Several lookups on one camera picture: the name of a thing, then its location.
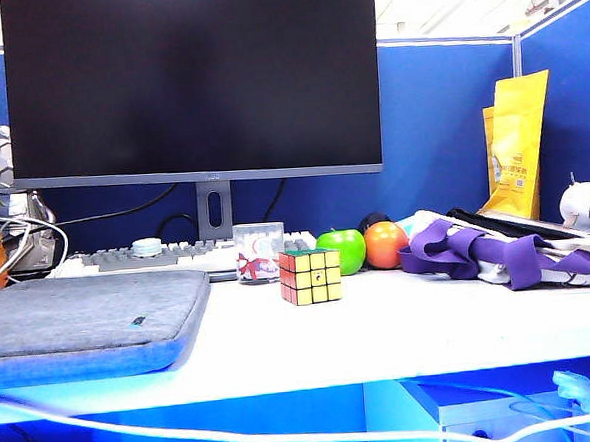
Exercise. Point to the clear plastic cup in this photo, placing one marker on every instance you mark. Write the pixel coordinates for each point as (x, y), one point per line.
(256, 246)

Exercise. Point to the large yellow standing pouch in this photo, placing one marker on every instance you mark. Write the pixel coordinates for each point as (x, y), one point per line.
(520, 142)

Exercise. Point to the clear plastic bag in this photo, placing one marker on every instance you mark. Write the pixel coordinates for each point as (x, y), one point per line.
(570, 384)

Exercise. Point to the grey felt laptop sleeve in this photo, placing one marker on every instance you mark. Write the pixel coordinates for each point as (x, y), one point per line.
(80, 314)

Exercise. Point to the white drawer cabinet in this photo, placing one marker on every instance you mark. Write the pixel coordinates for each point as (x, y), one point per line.
(487, 412)

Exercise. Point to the small yellow pouch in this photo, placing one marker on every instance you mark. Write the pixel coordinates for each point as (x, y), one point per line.
(490, 139)

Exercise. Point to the round white blue cap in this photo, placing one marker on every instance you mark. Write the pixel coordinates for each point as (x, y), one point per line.
(146, 247)

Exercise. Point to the black computer monitor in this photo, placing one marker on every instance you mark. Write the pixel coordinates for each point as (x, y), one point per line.
(191, 87)

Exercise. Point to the orange fruit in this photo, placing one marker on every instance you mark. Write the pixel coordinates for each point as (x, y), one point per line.
(384, 246)

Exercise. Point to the white grey mechanical keyboard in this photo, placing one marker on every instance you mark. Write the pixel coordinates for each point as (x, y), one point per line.
(127, 260)

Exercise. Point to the aluminium partition post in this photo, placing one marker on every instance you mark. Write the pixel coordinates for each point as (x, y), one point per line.
(516, 57)

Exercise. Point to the green apple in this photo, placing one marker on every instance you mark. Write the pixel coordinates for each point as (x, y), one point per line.
(347, 252)

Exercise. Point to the grey metal box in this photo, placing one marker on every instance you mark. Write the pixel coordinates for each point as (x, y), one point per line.
(36, 253)

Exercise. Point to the grey monitor stand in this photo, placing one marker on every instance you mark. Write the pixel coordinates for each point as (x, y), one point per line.
(204, 214)

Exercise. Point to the white grey handheld device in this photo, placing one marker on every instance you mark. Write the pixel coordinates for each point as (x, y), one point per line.
(579, 203)

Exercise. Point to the Rubik's cube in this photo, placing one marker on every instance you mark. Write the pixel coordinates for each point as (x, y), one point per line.
(318, 279)

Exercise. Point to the dark round ball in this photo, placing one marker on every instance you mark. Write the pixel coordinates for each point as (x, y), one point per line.
(372, 218)

